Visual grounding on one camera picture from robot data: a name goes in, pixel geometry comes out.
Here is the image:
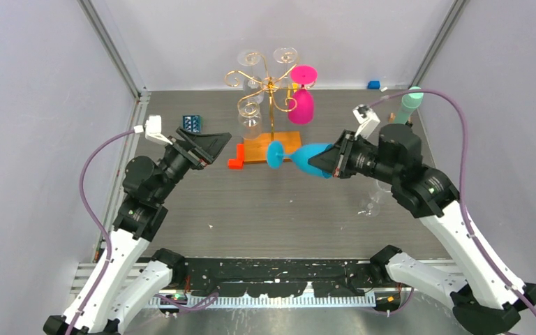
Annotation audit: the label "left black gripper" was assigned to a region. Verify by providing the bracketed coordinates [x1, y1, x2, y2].
[153, 128, 230, 203]

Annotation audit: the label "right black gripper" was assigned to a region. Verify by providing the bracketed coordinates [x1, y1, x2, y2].
[308, 130, 399, 184]

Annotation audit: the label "clear textured wine glass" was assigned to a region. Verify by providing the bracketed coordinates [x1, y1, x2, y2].
[238, 101, 262, 140]

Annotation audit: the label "blue wine glass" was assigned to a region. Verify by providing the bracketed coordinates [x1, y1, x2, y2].
[266, 141, 332, 179]

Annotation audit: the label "clear stemmed wine glass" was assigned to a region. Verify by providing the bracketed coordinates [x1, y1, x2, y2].
[357, 180, 392, 218]

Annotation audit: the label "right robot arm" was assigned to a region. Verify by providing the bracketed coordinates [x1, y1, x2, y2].
[309, 124, 536, 334]

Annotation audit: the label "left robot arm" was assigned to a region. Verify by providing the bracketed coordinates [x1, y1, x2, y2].
[43, 126, 232, 334]

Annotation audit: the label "wooden rack base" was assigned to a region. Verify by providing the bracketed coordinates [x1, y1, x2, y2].
[243, 131, 304, 165]

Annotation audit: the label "pink wine glass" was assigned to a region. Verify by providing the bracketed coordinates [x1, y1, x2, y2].
[288, 65, 318, 125]

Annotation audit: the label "clear back left glass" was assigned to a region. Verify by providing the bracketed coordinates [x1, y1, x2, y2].
[237, 50, 264, 105]

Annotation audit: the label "clear back right glass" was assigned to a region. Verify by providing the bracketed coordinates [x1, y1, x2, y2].
[273, 47, 299, 89]

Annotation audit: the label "blue patterned small box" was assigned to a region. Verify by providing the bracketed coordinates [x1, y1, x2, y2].
[182, 114, 202, 133]

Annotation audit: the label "orange L-shaped block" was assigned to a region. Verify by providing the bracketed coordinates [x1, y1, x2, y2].
[228, 143, 245, 170]

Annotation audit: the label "small blue block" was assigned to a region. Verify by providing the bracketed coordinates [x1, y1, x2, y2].
[367, 80, 381, 90]

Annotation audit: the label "mint green microphone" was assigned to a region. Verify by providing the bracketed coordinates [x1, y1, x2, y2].
[391, 87, 424, 124]

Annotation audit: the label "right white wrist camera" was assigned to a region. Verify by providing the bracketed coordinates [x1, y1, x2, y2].
[352, 104, 380, 139]

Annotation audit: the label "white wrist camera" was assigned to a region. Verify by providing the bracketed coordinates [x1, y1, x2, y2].
[352, 104, 380, 139]
[133, 114, 172, 145]

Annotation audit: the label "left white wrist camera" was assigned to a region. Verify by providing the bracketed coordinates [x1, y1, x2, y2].
[133, 114, 172, 145]

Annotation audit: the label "gold wire glass rack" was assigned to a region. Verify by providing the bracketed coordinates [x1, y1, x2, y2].
[223, 51, 299, 140]

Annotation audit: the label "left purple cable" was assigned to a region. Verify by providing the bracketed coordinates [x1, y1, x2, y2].
[64, 129, 149, 335]

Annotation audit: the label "purple cable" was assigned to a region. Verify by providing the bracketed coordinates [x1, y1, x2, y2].
[64, 129, 149, 335]
[369, 89, 536, 335]

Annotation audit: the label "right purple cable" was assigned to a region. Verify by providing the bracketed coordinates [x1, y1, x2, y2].
[369, 89, 536, 335]

